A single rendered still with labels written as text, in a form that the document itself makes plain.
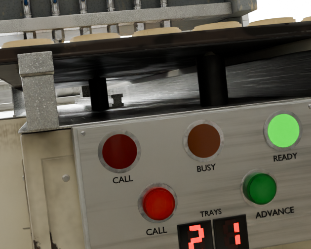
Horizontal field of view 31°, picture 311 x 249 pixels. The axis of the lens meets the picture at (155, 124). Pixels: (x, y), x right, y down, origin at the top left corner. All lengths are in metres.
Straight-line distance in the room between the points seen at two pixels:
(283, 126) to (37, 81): 0.23
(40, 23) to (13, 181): 0.35
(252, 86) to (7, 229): 0.69
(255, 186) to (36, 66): 0.23
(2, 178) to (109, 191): 0.74
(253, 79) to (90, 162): 0.32
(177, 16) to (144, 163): 0.82
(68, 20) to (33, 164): 0.76
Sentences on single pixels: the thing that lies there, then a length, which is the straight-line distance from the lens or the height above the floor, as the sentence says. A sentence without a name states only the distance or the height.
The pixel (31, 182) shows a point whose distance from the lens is 0.55.
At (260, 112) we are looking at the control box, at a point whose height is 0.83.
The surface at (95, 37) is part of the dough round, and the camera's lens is 0.54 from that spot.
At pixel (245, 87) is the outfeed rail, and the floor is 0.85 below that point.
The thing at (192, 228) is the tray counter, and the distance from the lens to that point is 0.54.
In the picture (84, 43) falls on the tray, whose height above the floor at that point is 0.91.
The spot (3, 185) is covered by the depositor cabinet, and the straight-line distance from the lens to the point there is 1.25.
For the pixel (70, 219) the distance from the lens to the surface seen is 0.56.
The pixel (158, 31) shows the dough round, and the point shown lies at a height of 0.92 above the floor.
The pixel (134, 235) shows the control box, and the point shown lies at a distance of 0.54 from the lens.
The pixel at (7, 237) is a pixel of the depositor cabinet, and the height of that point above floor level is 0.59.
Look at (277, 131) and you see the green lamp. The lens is 0.56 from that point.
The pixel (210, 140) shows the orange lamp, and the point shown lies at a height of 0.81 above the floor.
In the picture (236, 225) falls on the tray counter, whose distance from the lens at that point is 0.56.
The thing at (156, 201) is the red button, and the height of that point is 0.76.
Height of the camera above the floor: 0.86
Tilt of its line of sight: 3 degrees down
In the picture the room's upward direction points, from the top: 6 degrees counter-clockwise
